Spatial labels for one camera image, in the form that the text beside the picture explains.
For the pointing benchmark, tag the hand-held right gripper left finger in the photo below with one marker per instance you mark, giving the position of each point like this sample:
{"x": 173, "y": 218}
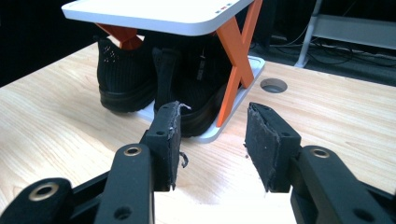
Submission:
{"x": 163, "y": 140}

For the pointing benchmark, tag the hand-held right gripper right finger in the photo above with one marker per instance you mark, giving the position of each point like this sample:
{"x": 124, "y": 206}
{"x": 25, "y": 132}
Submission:
{"x": 271, "y": 143}

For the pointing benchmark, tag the black knit sneaker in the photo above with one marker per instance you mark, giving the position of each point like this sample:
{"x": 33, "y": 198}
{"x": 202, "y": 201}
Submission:
{"x": 124, "y": 77}
{"x": 199, "y": 93}

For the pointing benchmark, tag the white shoe rack orange legs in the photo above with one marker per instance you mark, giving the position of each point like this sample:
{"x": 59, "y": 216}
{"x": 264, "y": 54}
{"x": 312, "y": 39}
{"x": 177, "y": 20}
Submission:
{"x": 162, "y": 17}

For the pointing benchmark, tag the white-legged wooden desk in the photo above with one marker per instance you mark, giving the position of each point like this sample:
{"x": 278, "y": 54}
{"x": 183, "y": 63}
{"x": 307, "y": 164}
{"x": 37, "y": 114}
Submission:
{"x": 348, "y": 29}

